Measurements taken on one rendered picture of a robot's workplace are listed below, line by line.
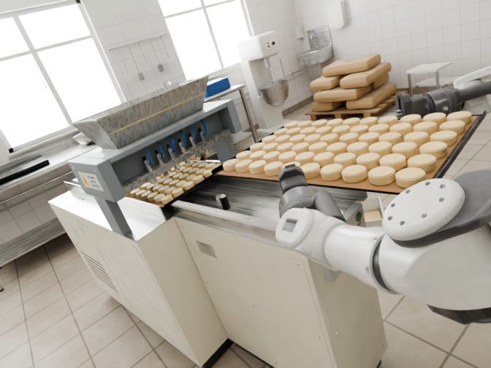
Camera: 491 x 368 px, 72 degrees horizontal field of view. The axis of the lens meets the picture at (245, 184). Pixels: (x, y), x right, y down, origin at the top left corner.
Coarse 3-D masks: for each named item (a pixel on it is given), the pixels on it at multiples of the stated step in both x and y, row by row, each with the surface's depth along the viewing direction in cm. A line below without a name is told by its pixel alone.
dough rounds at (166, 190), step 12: (180, 168) 175; (192, 168) 175; (204, 168) 168; (168, 180) 163; (180, 180) 162; (192, 180) 156; (132, 192) 163; (144, 192) 158; (156, 192) 153; (168, 192) 149; (180, 192) 145; (156, 204) 144
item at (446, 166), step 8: (480, 120) 78; (280, 128) 120; (472, 128) 74; (464, 136) 74; (464, 144) 70; (456, 152) 67; (448, 160) 67; (216, 168) 102; (440, 168) 65; (448, 168) 64; (224, 176) 97; (232, 176) 94; (440, 176) 61; (312, 184) 75; (376, 192) 64; (384, 192) 63; (392, 192) 62
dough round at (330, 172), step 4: (332, 164) 76; (336, 164) 76; (324, 168) 76; (328, 168) 75; (332, 168) 75; (336, 168) 74; (340, 168) 73; (324, 172) 74; (328, 172) 73; (332, 172) 73; (336, 172) 73; (340, 172) 73; (324, 176) 74; (328, 176) 73; (332, 176) 73; (336, 176) 73; (340, 176) 73; (328, 180) 74
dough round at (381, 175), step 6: (378, 168) 68; (384, 168) 67; (390, 168) 67; (372, 174) 67; (378, 174) 66; (384, 174) 65; (390, 174) 65; (372, 180) 66; (378, 180) 65; (384, 180) 65; (390, 180) 65
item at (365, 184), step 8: (472, 120) 80; (456, 144) 72; (368, 152) 82; (448, 152) 70; (440, 160) 68; (320, 168) 81; (240, 176) 92; (248, 176) 91; (256, 176) 89; (264, 176) 87; (272, 176) 86; (320, 176) 77; (432, 176) 63; (320, 184) 74; (328, 184) 73; (336, 184) 72; (344, 184) 71; (352, 184) 70; (360, 184) 69; (368, 184) 68; (392, 184) 65; (400, 192) 61
